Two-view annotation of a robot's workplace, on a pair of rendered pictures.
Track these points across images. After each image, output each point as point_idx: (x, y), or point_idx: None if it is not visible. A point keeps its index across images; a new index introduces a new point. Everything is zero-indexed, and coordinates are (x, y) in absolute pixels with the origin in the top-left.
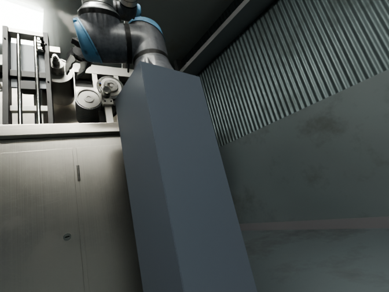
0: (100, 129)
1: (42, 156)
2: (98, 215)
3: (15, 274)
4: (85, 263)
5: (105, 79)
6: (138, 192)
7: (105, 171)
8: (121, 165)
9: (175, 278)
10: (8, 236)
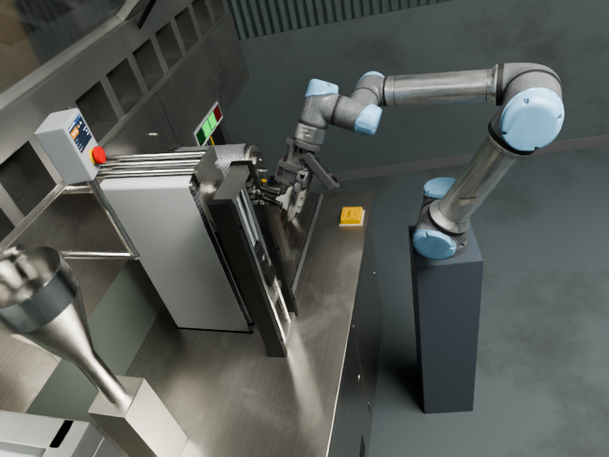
0: (360, 280)
1: None
2: (361, 347)
3: (356, 421)
4: (362, 381)
5: (249, 155)
6: (439, 326)
7: (357, 312)
8: (359, 295)
9: (469, 355)
10: (352, 409)
